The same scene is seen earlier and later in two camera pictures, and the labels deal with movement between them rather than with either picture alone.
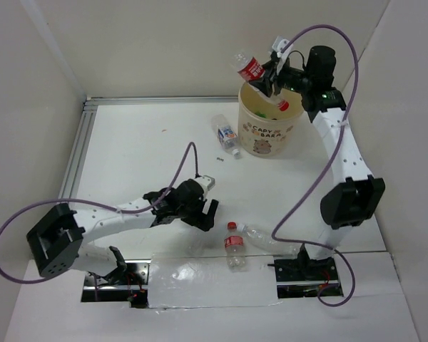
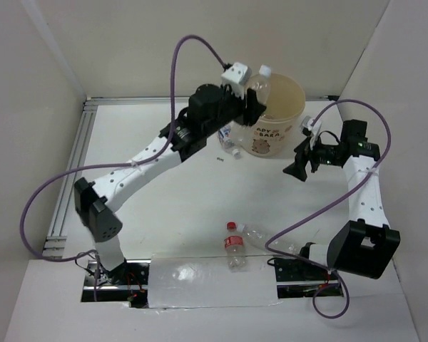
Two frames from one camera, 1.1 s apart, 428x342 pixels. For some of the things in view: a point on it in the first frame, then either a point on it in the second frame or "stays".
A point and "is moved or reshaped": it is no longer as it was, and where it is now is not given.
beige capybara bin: (265, 130) stays
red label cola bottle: (233, 241) stays
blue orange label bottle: (226, 135) stays
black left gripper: (204, 224) -> (255, 108)
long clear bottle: (197, 242) is moved or reshaped
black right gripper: (264, 84) -> (304, 154)
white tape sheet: (207, 281) stays
